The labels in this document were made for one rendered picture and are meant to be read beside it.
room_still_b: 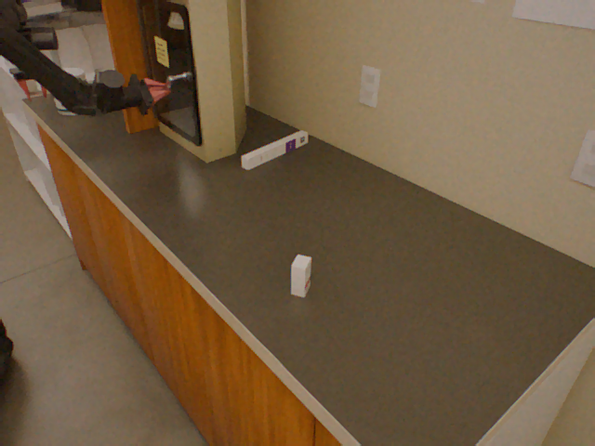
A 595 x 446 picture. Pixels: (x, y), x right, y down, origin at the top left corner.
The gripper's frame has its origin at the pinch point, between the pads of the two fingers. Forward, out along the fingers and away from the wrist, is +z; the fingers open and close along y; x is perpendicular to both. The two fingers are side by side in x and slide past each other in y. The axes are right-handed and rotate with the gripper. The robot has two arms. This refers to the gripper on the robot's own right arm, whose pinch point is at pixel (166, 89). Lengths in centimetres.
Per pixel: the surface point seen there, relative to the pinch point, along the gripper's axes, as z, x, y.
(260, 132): 33.3, 14.5, -16.1
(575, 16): 47, -80, -40
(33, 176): -12, 221, 62
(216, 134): 9.8, 2.3, -16.3
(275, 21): 49, -1, 16
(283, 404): -22, -31, -84
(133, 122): -1.2, 32.5, 5.9
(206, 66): 8.5, -11.9, -1.3
